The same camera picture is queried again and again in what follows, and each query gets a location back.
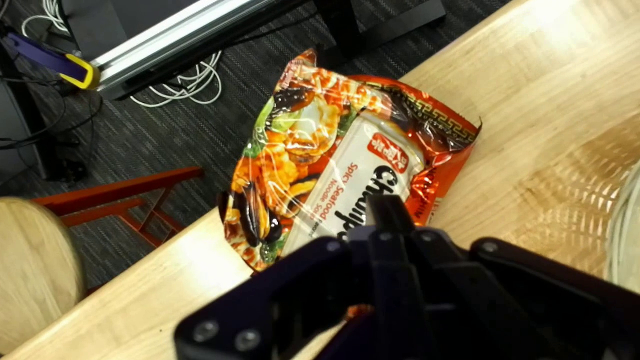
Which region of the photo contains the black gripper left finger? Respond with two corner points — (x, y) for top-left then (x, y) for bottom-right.
(175, 236), (375, 360)

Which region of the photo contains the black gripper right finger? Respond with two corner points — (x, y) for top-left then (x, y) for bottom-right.
(367, 197), (640, 360)

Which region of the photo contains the red orange noodle packet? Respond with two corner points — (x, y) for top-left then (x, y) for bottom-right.
(221, 50), (482, 271)

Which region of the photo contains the large oval wicker basket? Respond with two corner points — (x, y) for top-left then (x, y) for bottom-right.
(606, 163), (640, 293)

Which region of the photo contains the round wooden stool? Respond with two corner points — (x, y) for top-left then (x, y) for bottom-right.
(0, 199), (83, 354)

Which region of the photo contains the yellow purple clamp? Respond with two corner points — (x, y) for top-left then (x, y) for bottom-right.
(7, 32), (100, 90)

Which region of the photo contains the red metal stool frame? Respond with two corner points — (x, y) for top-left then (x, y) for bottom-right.
(37, 167), (204, 249)

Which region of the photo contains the white cable bundle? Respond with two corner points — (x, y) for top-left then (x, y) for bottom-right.
(128, 50), (224, 111)

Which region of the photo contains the aluminium frame rail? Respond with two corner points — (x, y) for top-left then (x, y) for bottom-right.
(93, 0), (306, 101)

